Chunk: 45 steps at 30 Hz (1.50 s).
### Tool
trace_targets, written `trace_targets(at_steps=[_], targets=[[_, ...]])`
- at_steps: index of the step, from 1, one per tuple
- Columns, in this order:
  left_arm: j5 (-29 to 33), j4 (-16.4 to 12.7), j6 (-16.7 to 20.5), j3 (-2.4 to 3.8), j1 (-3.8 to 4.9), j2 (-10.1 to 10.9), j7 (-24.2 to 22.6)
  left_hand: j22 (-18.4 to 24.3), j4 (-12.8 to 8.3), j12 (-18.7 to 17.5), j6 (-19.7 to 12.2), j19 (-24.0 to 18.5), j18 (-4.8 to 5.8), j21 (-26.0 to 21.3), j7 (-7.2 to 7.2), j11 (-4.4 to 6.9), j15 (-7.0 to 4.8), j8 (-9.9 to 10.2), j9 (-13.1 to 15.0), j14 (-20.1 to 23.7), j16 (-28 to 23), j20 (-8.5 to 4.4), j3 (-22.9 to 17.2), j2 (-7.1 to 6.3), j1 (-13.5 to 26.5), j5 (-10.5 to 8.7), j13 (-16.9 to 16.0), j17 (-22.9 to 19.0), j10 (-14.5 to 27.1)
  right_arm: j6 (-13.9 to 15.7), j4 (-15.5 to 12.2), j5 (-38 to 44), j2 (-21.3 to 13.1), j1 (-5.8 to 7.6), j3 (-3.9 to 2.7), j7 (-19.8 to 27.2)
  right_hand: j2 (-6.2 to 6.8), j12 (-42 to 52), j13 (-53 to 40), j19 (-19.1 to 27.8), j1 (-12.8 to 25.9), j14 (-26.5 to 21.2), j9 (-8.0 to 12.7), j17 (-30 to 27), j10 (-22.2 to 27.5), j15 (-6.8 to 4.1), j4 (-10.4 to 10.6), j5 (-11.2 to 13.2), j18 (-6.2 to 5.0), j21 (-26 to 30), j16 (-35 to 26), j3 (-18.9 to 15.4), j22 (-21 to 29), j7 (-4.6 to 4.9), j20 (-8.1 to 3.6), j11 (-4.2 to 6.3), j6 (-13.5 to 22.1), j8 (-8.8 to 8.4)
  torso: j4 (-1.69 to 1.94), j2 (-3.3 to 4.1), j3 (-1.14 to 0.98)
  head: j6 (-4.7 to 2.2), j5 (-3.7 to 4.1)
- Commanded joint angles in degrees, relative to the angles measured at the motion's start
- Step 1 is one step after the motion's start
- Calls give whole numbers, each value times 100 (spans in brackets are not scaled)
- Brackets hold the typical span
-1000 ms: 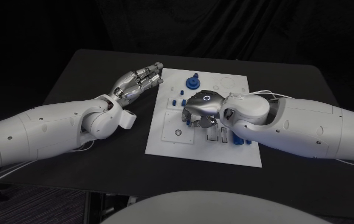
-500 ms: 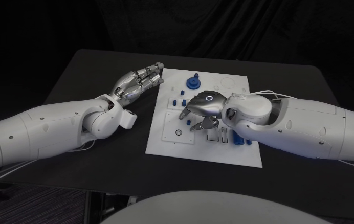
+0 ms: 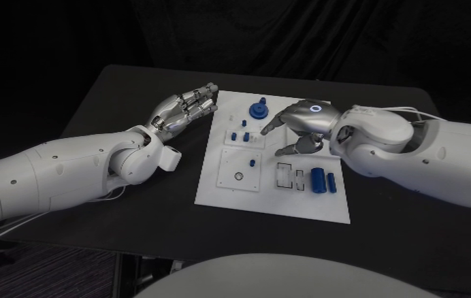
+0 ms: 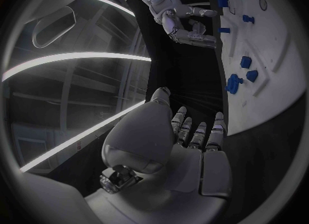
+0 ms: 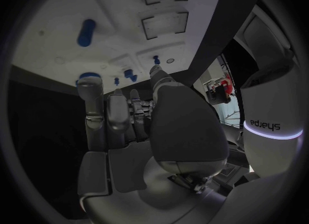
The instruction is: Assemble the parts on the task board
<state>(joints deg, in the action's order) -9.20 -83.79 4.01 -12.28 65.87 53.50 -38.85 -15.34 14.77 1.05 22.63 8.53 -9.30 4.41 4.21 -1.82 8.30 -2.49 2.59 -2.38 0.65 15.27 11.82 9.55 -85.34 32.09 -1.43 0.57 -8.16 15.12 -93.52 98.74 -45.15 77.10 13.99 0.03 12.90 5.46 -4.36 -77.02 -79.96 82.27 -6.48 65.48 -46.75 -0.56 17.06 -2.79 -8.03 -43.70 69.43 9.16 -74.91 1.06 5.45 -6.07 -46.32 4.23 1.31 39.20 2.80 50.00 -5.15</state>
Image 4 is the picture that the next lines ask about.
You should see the blue square block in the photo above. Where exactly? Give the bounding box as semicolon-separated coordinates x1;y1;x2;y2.
239;56;252;69

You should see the blue peg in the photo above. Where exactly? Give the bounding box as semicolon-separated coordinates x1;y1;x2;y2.
242;14;256;25

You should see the blue gear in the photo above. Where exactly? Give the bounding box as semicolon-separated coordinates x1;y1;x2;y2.
224;73;245;95

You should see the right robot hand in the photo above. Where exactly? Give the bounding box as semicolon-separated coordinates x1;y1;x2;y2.
161;8;218;49

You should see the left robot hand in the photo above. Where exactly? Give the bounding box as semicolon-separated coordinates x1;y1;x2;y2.
83;87;234;224

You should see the white task board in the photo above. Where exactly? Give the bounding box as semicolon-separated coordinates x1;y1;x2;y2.
209;0;308;137

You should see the blue tapered block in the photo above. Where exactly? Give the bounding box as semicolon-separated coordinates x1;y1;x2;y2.
245;70;260;83

